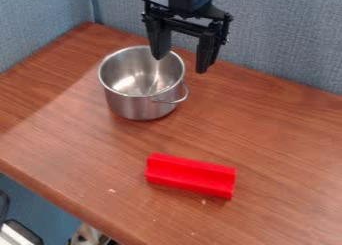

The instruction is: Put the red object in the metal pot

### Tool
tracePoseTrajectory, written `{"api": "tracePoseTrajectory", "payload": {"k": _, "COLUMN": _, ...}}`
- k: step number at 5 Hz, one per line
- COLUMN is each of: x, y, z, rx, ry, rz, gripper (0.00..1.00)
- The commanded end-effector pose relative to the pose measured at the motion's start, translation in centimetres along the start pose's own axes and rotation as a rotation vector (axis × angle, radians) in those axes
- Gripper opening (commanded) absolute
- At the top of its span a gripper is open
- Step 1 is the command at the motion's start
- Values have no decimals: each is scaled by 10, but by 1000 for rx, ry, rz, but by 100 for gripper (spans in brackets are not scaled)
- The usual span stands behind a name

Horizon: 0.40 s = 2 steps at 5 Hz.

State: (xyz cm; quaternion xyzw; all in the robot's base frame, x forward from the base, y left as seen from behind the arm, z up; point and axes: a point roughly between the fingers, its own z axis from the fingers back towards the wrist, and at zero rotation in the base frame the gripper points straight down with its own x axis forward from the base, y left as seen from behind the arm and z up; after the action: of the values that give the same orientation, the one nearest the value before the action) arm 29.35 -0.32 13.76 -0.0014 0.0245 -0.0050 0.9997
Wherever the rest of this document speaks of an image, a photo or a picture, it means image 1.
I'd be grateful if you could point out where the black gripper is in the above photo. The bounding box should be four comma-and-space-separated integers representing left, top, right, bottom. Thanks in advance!
142, 0, 234, 74

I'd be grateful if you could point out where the red plastic block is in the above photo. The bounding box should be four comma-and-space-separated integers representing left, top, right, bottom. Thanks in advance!
145, 153, 237, 200

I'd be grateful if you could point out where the white object under table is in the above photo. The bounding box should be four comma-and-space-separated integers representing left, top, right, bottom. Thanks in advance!
67, 223, 119, 245

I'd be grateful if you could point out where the metal pot with handle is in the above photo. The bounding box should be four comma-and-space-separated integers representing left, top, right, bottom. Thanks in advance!
98, 45, 190, 121

